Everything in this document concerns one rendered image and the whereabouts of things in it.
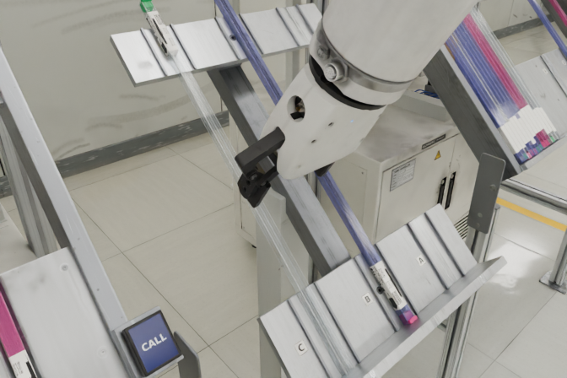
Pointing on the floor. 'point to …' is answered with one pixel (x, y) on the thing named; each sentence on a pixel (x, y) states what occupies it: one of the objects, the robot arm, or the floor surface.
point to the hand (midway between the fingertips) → (285, 175)
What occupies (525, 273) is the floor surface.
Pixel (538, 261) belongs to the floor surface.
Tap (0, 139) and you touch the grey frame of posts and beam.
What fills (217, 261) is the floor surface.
